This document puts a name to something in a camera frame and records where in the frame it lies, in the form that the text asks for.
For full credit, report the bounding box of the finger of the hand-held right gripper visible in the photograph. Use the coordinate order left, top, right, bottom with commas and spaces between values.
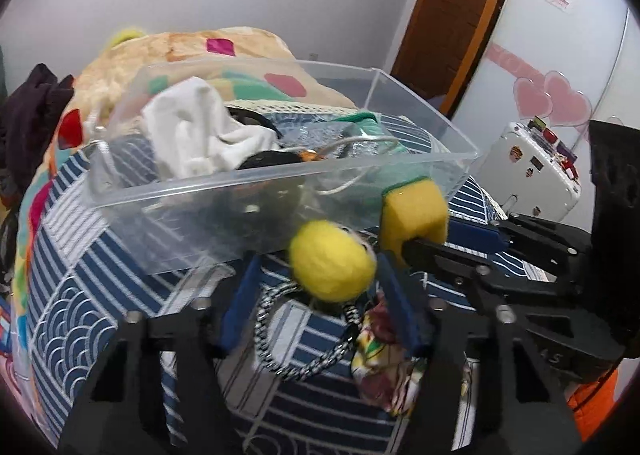
400, 236, 627, 353
446, 212, 585, 281

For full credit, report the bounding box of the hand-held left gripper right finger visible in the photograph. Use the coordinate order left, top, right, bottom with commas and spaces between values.
374, 252, 584, 455

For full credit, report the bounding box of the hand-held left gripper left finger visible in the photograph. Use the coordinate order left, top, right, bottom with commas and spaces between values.
57, 254, 264, 455

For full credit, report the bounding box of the yellow sponge with green scrub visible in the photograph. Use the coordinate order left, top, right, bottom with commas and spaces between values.
380, 176, 450, 268

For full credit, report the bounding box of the yellow fuzzy ball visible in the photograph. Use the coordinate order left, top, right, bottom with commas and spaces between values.
288, 219, 377, 304

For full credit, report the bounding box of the clear plastic box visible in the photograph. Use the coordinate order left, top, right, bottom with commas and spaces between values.
85, 58, 480, 278

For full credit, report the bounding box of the colourful floral cloth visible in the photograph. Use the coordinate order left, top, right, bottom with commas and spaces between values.
350, 292, 473, 417

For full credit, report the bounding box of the white suitcase with stickers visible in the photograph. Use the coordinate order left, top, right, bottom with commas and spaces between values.
472, 118, 583, 228

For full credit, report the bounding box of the blue white striped blanket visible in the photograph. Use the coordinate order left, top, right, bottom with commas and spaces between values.
22, 108, 551, 455

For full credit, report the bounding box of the green cloth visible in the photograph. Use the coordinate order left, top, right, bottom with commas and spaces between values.
330, 111, 416, 156

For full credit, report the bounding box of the pink heart decoration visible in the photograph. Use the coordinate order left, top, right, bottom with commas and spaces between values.
514, 70, 593, 141

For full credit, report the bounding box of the white cloth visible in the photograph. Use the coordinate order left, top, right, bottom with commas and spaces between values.
141, 76, 279, 180

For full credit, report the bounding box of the white wardrobe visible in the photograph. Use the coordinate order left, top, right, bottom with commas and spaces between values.
452, 0, 640, 236

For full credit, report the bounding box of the brown wooden door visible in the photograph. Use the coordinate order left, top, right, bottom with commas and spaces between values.
390, 0, 525, 117

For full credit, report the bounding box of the beige printed blanket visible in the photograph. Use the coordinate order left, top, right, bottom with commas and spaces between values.
0, 26, 358, 416

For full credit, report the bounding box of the dark cloth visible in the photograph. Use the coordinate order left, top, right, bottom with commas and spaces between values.
0, 62, 76, 208

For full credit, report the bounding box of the yellow plush toy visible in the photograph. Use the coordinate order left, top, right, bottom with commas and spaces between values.
107, 26, 151, 48

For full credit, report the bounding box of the black white braided rope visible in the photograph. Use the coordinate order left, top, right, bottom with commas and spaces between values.
253, 281, 363, 382

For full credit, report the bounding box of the white cable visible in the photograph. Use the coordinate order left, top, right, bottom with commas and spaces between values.
310, 134, 396, 196

